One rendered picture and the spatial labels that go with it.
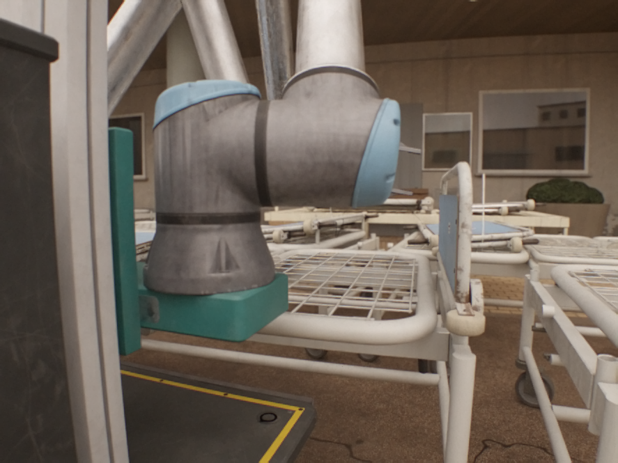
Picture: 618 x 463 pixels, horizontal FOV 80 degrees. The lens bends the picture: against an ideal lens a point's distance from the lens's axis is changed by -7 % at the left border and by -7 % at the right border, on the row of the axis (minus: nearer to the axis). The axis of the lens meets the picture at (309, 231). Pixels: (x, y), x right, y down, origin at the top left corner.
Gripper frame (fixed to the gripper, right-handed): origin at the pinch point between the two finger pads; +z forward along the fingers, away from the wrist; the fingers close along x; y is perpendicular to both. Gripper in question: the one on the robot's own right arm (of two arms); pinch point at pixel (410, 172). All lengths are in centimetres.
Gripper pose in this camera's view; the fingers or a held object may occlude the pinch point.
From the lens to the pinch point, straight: 131.5
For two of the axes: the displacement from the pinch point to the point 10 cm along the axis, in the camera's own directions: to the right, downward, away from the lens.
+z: 9.5, 2.0, -2.5
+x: 1.6, -9.8, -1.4
